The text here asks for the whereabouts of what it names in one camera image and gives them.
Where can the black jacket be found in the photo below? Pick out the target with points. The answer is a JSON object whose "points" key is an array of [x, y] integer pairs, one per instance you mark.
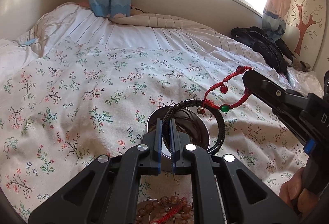
{"points": [[264, 44]]}

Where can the floral bedsheet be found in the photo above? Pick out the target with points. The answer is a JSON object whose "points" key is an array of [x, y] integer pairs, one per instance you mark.
{"points": [[90, 100]]}

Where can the tree wall sticker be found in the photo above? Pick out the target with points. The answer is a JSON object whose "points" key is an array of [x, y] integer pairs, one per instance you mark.
{"points": [[304, 23]]}

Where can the round metal tin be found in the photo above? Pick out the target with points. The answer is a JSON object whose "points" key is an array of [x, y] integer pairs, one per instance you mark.
{"points": [[198, 136]]}

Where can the clear plastic bag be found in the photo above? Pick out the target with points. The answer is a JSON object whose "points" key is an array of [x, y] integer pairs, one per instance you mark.
{"points": [[305, 80]]}

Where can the beige striped blanket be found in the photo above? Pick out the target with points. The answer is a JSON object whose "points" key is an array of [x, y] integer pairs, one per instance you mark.
{"points": [[159, 20]]}

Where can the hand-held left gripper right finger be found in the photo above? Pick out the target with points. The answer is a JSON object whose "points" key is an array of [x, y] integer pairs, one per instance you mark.
{"points": [[171, 147]]}

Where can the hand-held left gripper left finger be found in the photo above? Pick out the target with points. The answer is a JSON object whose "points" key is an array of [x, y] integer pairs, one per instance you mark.
{"points": [[159, 147]]}

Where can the white striped quilt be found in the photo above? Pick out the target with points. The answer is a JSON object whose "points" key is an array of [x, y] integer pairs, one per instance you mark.
{"points": [[77, 26]]}

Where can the blue face mask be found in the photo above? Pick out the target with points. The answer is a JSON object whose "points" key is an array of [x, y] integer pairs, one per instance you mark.
{"points": [[28, 43]]}

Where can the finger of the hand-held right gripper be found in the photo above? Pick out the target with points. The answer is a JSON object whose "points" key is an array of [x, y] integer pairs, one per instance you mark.
{"points": [[270, 86], [287, 116]]}

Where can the person's right hand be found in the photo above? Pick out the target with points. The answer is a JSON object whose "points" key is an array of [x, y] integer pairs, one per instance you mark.
{"points": [[293, 188]]}

